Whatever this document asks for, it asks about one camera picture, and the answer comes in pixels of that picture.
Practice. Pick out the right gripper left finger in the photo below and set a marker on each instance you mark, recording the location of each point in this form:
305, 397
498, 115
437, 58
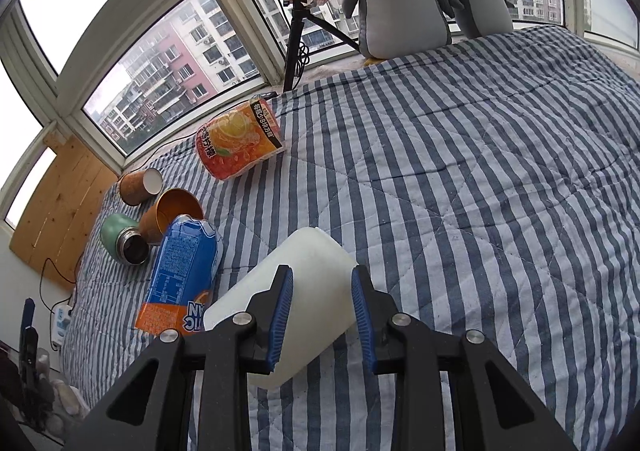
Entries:
199, 378

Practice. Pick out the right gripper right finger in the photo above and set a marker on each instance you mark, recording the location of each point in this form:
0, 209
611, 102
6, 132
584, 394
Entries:
448, 385

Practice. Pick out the white plastic cup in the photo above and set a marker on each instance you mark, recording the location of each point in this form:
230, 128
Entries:
321, 309

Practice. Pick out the blue orange drink cup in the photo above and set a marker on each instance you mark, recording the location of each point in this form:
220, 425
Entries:
183, 275

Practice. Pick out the brown paper cup near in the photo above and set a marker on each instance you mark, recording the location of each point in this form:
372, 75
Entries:
171, 204

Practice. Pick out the brown paper cup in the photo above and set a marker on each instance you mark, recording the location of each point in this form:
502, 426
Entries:
139, 186
171, 204

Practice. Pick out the brown paper cup far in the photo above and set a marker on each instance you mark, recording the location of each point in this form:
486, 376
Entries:
139, 186

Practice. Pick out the white power strip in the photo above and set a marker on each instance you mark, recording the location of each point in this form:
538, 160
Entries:
60, 322

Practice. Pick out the green thermos bottle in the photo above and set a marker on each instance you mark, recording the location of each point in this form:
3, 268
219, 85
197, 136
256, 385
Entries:
122, 239

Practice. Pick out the wooden headboard panel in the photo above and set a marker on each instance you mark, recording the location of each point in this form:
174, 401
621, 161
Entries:
59, 217

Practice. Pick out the striped blue white quilt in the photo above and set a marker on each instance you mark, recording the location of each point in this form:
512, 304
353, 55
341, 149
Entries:
489, 185

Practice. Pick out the black tripod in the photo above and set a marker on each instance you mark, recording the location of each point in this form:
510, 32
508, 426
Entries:
297, 52

